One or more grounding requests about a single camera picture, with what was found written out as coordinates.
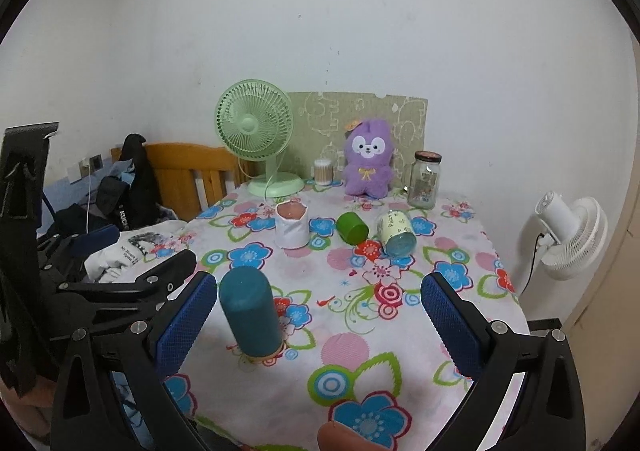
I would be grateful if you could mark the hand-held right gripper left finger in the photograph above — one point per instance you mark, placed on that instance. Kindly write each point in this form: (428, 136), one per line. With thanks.
(182, 331)

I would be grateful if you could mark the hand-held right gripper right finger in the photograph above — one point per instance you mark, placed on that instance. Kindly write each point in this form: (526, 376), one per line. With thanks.
(452, 331)

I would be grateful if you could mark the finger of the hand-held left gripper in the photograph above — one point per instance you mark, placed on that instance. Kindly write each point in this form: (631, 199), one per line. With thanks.
(97, 238)
(150, 276)

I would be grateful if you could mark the teal cup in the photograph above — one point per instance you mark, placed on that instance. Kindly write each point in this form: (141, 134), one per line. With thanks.
(250, 311)

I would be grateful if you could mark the pale printed cup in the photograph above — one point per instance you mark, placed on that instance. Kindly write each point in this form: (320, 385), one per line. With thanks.
(395, 231)

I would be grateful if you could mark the green cup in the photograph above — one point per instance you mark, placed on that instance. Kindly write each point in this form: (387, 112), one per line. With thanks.
(351, 227)

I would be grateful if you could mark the white cup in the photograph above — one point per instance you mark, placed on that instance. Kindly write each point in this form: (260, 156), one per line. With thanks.
(291, 228)

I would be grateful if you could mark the dark clothes pile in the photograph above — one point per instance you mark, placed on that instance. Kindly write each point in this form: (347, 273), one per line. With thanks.
(70, 226)

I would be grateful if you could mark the white printed shirt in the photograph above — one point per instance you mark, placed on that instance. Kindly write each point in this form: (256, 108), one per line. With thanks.
(135, 248)

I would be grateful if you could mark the black bag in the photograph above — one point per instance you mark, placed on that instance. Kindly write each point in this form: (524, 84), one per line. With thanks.
(132, 181)

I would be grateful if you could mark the wooden headboard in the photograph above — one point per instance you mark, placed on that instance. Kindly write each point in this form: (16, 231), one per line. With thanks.
(185, 176)

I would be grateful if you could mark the floral tablecloth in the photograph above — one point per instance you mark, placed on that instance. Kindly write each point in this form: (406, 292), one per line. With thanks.
(340, 356)

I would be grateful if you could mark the glass jar with lid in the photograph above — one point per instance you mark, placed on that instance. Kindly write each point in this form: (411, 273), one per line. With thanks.
(425, 186)

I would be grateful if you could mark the person's knee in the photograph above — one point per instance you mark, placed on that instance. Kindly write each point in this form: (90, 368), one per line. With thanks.
(345, 437)

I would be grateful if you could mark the white clip fan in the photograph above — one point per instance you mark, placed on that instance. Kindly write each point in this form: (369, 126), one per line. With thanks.
(570, 236)

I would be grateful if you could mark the green desk fan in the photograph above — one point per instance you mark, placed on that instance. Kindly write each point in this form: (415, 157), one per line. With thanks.
(250, 123)

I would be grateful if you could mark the purple plush toy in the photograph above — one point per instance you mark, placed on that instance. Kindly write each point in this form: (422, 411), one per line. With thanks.
(367, 166)

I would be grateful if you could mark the cotton swab container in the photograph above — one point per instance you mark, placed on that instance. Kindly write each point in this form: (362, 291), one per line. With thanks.
(323, 173)

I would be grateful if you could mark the green patterned board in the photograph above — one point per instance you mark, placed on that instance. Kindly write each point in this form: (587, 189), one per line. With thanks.
(325, 113)

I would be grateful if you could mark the wall socket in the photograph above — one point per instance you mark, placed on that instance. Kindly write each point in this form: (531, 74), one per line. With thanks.
(93, 163)

